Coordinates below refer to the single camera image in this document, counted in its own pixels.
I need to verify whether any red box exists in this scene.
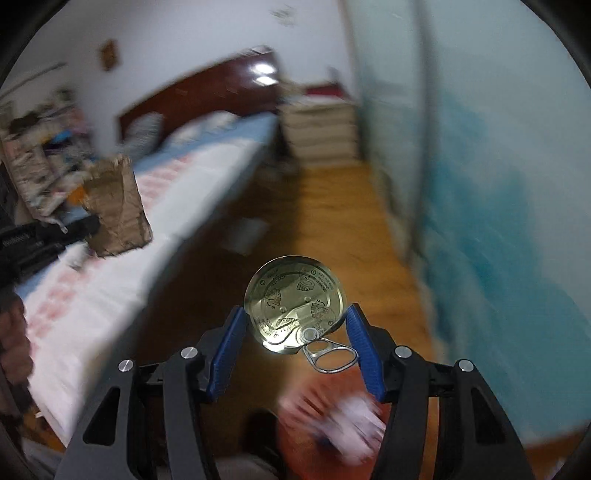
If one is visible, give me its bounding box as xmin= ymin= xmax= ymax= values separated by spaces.
xmin=305 ymin=83 xmax=347 ymax=100

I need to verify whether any person's left forearm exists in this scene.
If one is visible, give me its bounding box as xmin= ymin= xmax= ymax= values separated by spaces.
xmin=0 ymin=295 xmax=35 ymax=385

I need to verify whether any brown paper bag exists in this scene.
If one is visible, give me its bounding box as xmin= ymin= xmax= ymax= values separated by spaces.
xmin=83 ymin=154 xmax=154 ymax=258

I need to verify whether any dark wooden headboard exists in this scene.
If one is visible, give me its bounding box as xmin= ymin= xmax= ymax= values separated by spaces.
xmin=119 ymin=45 xmax=280 ymax=144

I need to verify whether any checked pillow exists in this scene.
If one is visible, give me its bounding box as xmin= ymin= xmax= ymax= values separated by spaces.
xmin=124 ymin=112 xmax=164 ymax=158

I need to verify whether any beige curtain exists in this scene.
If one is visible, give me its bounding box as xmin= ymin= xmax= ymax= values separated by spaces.
xmin=0 ymin=131 xmax=65 ymax=217

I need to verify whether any wooden wall decoration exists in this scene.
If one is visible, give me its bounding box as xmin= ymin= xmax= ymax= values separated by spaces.
xmin=100 ymin=39 xmax=118 ymax=71

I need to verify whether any white pillow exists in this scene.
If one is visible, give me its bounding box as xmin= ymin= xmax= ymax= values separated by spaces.
xmin=168 ymin=111 xmax=238 ymax=144

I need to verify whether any red bin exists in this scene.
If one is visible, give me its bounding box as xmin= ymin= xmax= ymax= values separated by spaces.
xmin=277 ymin=367 xmax=393 ymax=480

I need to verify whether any white purple crumpled wrapper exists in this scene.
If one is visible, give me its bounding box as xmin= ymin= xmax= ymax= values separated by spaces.
xmin=281 ymin=392 xmax=389 ymax=464

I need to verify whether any cream nightstand with drawers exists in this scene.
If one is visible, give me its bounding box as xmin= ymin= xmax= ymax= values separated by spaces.
xmin=279 ymin=99 xmax=361 ymax=162

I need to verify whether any bed with white patterned cover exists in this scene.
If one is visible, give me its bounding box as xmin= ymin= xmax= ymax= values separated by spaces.
xmin=18 ymin=143 xmax=259 ymax=430

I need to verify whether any blue bed sheet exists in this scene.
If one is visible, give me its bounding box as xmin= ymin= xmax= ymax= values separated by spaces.
xmin=134 ymin=113 xmax=278 ymax=171

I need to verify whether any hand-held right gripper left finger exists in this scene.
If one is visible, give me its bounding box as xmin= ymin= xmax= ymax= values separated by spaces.
xmin=55 ymin=306 xmax=249 ymax=480

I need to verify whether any white bookshelf with books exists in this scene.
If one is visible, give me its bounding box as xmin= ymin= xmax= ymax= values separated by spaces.
xmin=0 ymin=88 xmax=95 ymax=206

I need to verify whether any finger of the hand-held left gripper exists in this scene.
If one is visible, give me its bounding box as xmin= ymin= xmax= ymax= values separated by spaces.
xmin=61 ymin=215 xmax=101 ymax=248

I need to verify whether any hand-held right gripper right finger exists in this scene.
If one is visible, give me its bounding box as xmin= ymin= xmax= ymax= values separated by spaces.
xmin=345 ymin=303 xmax=535 ymax=480

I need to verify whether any gold can lid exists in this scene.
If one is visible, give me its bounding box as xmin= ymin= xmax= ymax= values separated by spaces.
xmin=244 ymin=255 xmax=360 ymax=372

